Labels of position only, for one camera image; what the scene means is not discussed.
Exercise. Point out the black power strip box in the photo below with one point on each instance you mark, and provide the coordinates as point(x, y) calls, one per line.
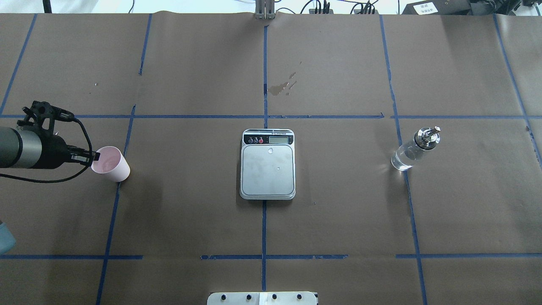
point(438, 7)

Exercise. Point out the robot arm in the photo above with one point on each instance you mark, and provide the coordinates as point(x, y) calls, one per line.
point(26, 149)

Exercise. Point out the digital kitchen scale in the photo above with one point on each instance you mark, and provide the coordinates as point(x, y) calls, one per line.
point(268, 164)

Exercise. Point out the pink plastic cup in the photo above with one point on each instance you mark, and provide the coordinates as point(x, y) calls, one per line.
point(111, 164)

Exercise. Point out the aluminium frame post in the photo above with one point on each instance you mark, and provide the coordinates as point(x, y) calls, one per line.
point(265, 9)

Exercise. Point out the glass sauce dispenser bottle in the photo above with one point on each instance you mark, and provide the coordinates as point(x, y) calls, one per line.
point(423, 141)

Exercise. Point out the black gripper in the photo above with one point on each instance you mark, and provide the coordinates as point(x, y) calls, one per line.
point(55, 149)

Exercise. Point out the white mounting plate with bolts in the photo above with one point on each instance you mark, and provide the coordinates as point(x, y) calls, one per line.
point(264, 298)

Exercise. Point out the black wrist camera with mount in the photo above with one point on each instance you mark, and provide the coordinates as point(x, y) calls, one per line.
point(40, 118)

